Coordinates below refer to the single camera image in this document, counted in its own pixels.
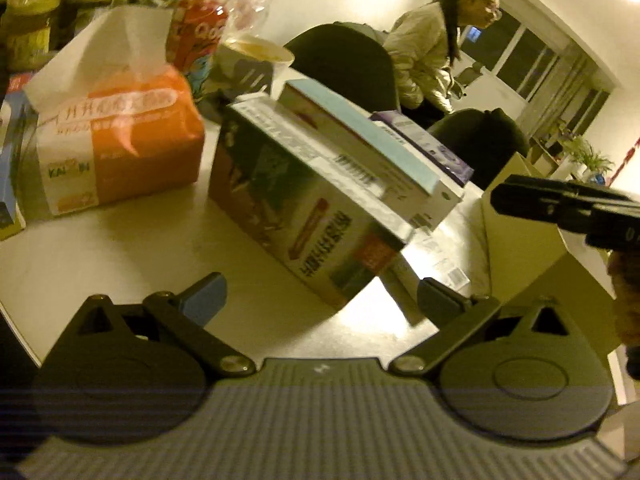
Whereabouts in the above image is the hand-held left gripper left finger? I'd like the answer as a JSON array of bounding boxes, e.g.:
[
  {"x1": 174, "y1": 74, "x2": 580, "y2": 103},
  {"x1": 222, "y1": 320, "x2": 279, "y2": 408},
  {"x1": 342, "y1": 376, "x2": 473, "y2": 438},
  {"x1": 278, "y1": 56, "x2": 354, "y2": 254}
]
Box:
[{"x1": 75, "y1": 272, "x2": 257, "y2": 380}]

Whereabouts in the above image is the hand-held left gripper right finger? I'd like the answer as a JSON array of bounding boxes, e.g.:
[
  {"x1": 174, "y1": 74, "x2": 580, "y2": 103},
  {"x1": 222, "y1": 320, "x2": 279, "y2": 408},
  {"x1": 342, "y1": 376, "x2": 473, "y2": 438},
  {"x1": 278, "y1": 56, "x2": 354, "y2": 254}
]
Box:
[{"x1": 388, "y1": 276, "x2": 572, "y2": 378}]

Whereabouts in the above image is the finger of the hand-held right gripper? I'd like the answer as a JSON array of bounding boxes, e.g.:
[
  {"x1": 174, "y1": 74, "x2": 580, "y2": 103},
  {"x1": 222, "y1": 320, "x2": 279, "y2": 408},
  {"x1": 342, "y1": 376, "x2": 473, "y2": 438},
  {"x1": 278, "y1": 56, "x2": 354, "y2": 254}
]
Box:
[{"x1": 489, "y1": 174, "x2": 591, "y2": 235}]

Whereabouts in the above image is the white barcode label box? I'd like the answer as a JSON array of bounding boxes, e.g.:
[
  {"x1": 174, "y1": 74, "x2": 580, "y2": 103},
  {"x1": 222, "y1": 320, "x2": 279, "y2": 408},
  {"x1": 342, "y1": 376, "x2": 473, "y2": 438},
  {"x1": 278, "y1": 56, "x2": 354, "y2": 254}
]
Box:
[{"x1": 399, "y1": 232, "x2": 472, "y2": 293}]

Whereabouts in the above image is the large beige cardboard box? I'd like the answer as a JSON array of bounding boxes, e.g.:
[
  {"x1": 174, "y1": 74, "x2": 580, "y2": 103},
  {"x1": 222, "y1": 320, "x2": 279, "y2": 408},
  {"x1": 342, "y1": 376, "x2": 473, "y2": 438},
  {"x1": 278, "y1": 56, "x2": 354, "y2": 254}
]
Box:
[{"x1": 480, "y1": 152, "x2": 628, "y2": 406}]

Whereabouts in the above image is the purple medicine box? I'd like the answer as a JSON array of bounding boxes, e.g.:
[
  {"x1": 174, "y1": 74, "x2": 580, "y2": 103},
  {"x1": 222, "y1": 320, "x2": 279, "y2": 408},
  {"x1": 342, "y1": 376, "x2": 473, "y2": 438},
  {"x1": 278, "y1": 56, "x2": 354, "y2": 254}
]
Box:
[{"x1": 369, "y1": 110, "x2": 476, "y2": 188}]

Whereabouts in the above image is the green medicine box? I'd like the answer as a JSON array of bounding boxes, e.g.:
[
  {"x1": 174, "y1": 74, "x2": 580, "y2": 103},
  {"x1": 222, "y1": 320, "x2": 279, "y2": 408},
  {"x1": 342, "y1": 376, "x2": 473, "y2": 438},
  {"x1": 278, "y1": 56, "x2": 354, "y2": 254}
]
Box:
[{"x1": 207, "y1": 100, "x2": 416, "y2": 311}]

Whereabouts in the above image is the teal topped white box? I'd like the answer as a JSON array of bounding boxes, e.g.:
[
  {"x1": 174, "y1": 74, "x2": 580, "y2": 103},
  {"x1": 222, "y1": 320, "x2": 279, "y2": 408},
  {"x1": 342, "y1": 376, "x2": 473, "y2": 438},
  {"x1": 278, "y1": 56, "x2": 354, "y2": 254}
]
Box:
[{"x1": 276, "y1": 80, "x2": 466, "y2": 233}]

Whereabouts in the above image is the blue medicine box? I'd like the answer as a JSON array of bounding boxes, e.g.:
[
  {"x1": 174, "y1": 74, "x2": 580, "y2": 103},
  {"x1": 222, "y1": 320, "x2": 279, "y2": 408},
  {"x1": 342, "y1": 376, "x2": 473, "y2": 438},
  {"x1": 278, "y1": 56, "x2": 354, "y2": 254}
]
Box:
[{"x1": 0, "y1": 74, "x2": 30, "y2": 242}]

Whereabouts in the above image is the white marble desktop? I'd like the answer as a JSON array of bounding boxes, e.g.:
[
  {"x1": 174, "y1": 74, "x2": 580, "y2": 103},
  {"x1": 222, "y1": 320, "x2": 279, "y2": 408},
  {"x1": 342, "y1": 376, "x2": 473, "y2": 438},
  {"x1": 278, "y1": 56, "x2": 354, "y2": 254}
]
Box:
[{"x1": 0, "y1": 67, "x2": 493, "y2": 368}]

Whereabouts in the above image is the person's right hand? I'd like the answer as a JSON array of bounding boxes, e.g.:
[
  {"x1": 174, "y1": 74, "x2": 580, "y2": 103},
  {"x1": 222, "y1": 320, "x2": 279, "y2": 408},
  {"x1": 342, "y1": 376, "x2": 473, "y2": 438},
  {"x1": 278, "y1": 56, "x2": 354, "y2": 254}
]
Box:
[{"x1": 606, "y1": 249, "x2": 640, "y2": 347}]

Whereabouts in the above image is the potted green plant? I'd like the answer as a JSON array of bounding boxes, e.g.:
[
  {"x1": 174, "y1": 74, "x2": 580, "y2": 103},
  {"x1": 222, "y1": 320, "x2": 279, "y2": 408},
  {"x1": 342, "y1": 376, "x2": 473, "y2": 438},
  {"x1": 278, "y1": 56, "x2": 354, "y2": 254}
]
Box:
[{"x1": 564, "y1": 136, "x2": 615, "y2": 185}]

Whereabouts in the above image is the dark green chair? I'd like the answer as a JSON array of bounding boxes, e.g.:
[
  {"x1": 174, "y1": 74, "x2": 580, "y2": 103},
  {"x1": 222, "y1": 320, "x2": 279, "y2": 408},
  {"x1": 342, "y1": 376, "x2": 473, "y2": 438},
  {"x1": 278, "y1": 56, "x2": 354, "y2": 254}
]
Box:
[
  {"x1": 426, "y1": 107, "x2": 532, "y2": 192},
  {"x1": 284, "y1": 23, "x2": 402, "y2": 117}
]

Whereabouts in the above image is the window curtain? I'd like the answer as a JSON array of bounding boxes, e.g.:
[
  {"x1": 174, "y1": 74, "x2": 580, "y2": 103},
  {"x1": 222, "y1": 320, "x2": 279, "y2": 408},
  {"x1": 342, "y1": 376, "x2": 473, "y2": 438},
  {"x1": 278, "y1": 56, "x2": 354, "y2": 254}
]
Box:
[{"x1": 530, "y1": 42, "x2": 612, "y2": 137}]

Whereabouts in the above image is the grey office chair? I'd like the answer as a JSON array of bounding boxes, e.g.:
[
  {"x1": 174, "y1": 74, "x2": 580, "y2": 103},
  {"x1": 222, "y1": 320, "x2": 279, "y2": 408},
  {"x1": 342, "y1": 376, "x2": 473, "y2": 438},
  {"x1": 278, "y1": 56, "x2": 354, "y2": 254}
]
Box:
[{"x1": 450, "y1": 60, "x2": 488, "y2": 100}]

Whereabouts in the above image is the orange tissue pack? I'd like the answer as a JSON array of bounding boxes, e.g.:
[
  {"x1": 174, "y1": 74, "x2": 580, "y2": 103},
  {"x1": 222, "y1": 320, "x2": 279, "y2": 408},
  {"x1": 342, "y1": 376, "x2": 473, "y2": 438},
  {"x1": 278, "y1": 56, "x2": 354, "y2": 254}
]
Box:
[{"x1": 22, "y1": 4, "x2": 207, "y2": 217}]

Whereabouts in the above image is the dark window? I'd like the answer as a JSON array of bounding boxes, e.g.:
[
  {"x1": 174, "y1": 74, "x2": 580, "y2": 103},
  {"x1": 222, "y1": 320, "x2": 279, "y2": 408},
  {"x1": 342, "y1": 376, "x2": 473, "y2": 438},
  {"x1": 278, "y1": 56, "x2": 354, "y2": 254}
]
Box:
[{"x1": 459, "y1": 7, "x2": 558, "y2": 103}]

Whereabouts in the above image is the black phone stand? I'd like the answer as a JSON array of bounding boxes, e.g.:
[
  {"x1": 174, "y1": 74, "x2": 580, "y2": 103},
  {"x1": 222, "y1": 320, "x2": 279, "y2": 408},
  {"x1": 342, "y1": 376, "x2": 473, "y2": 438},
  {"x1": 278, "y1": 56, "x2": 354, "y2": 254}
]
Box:
[{"x1": 226, "y1": 57, "x2": 275, "y2": 100}]

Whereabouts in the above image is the red label drink bottle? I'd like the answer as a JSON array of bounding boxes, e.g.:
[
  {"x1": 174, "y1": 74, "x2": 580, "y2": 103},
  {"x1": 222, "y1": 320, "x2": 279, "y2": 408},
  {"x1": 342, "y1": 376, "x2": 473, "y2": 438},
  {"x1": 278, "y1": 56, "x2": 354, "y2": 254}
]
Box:
[{"x1": 169, "y1": 0, "x2": 232, "y2": 102}]

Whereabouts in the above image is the glass jar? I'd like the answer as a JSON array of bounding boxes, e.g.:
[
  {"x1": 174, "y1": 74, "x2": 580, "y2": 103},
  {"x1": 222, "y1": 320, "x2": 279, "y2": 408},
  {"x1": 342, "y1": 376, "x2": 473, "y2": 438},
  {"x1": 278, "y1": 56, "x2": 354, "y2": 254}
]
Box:
[{"x1": 4, "y1": 0, "x2": 57, "y2": 70}]

